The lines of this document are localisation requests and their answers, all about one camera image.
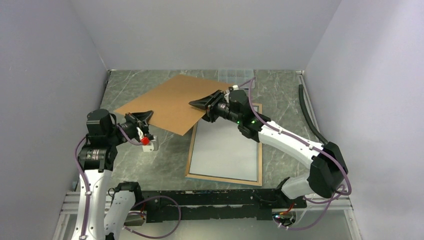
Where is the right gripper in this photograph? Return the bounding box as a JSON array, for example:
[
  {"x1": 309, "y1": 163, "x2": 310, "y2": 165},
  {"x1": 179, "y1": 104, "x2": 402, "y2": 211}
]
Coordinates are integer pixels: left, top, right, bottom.
[{"x1": 188, "y1": 90, "x2": 242, "y2": 125}]

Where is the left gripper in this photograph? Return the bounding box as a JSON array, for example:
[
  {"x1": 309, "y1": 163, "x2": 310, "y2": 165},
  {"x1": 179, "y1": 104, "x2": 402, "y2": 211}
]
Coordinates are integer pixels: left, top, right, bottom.
[{"x1": 107, "y1": 110, "x2": 153, "y2": 146}]

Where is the brown backing board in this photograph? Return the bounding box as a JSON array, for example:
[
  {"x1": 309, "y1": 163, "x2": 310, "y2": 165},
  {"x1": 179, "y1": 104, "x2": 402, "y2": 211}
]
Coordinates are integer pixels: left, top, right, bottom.
[{"x1": 115, "y1": 74, "x2": 230, "y2": 136}]

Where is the blue picture frame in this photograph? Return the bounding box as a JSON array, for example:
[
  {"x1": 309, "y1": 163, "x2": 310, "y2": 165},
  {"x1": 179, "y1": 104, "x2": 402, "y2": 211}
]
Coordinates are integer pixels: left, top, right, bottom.
[{"x1": 184, "y1": 102, "x2": 264, "y2": 187}]

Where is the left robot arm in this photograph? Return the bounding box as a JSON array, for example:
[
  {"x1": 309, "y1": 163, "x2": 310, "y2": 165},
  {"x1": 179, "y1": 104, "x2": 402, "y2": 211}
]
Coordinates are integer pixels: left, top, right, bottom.
[{"x1": 71, "y1": 109, "x2": 159, "y2": 240}]

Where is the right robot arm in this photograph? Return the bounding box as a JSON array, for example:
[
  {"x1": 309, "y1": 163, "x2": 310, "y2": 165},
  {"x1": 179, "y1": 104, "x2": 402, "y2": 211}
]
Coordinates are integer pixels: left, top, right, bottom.
[{"x1": 189, "y1": 89, "x2": 348, "y2": 208}]

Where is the clear plastic organizer box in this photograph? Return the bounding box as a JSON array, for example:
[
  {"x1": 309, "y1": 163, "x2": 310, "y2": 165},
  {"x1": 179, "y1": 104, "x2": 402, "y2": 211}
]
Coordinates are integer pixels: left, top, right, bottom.
[{"x1": 218, "y1": 68, "x2": 254, "y2": 89}]

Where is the black base bar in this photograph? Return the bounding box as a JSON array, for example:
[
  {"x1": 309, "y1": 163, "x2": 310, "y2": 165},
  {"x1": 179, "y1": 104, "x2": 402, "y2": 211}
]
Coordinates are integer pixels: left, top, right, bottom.
[{"x1": 133, "y1": 188, "x2": 307, "y2": 223}]

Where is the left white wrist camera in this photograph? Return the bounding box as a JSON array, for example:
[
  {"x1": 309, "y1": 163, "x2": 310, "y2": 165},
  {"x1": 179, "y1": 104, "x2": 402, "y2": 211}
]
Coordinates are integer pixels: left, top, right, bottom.
[{"x1": 140, "y1": 135, "x2": 160, "y2": 152}]

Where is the black hose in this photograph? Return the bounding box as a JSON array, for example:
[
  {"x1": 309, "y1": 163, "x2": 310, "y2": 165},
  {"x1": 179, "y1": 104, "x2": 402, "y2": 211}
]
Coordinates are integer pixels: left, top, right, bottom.
[{"x1": 298, "y1": 83, "x2": 330, "y2": 146}]

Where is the aluminium rail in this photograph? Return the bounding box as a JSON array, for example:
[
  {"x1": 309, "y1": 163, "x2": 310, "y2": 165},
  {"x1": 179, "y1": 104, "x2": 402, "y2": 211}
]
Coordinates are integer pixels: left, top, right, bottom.
[{"x1": 59, "y1": 191, "x2": 354, "y2": 215}]

